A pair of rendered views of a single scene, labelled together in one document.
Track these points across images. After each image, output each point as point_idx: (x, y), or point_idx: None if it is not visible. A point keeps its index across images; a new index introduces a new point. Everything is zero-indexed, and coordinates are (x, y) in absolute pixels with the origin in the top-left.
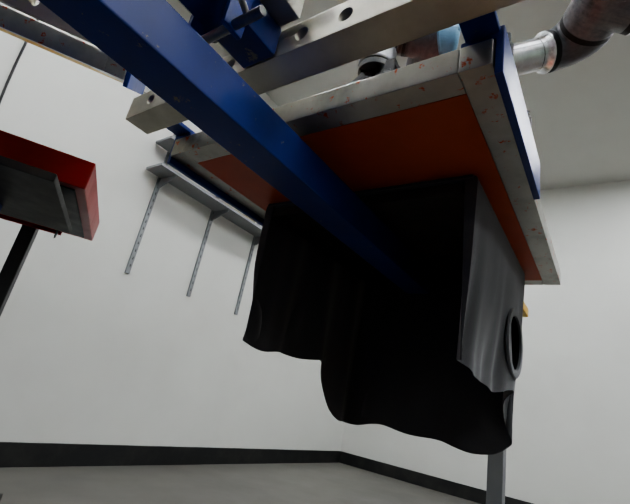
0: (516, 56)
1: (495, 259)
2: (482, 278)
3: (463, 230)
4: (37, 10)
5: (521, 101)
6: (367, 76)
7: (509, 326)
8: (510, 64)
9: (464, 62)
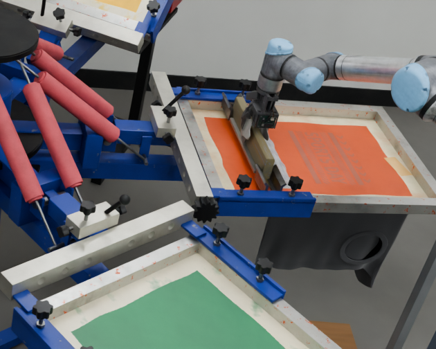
0: (386, 79)
1: (316, 220)
2: (288, 235)
3: (267, 219)
4: (99, 39)
5: (255, 203)
6: (260, 94)
7: (343, 244)
8: (229, 205)
9: None
